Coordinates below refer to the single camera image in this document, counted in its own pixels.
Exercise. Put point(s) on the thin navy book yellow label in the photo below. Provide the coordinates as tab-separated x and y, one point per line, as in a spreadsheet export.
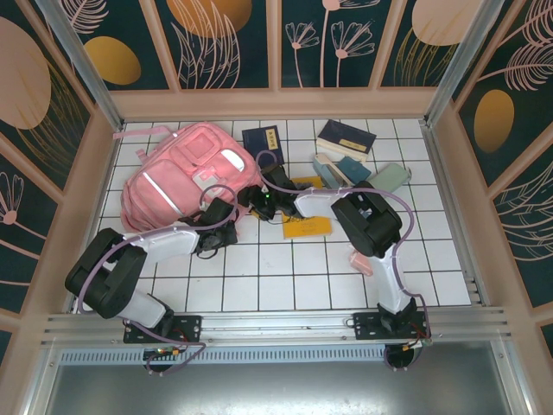
263	140

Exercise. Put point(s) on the teal and beige stapler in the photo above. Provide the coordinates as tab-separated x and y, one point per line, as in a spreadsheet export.
324	166

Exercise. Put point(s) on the pink backpack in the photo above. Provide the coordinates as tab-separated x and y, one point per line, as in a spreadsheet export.
173	181

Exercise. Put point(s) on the yellow notebook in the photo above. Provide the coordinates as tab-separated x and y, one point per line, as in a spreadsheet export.
307	229

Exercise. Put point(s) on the small teal card case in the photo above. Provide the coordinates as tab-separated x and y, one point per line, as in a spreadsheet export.
352	168

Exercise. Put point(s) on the thick navy book cream pages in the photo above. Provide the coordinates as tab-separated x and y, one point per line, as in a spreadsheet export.
345	136

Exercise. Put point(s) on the mint green pencil case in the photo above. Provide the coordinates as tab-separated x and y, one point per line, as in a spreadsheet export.
389	177

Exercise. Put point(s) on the small pink box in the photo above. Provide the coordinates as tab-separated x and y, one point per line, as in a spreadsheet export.
360	264

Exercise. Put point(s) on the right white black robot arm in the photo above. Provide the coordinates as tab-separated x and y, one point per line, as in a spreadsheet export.
315	203

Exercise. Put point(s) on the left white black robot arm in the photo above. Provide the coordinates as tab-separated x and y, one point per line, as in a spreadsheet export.
164	242

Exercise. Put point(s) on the small green circuit board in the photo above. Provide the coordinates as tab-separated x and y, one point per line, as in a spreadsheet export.
164	352

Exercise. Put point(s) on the grey metal sheet panel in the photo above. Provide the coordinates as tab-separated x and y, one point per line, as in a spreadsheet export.
276	389

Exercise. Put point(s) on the yellow power connector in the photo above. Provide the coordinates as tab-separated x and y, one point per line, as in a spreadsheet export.
408	346

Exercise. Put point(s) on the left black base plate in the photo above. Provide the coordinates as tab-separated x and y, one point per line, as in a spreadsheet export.
190	324

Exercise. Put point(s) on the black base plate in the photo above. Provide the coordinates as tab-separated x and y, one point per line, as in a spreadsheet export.
190	324
367	328

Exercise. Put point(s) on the long aluminium mounting rail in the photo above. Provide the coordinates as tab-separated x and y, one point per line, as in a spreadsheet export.
276	326

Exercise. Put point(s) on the aluminium side rail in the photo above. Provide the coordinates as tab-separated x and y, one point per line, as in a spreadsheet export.
437	160

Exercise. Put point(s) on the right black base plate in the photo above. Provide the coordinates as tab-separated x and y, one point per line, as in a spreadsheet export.
367	328

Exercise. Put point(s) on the aluminium corner post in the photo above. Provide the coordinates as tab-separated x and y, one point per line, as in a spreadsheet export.
458	60
86	73

